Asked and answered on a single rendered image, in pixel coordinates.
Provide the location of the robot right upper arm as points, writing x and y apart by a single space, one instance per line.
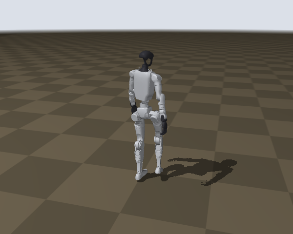
157 83

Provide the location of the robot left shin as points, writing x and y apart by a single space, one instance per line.
139 157

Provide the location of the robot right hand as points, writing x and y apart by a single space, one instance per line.
164 125

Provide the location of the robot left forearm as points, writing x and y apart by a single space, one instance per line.
131 98

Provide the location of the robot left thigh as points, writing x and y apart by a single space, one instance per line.
140 130

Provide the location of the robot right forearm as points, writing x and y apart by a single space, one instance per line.
161 104

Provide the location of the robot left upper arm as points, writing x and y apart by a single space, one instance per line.
131 81

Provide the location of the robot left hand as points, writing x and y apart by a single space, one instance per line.
134 108

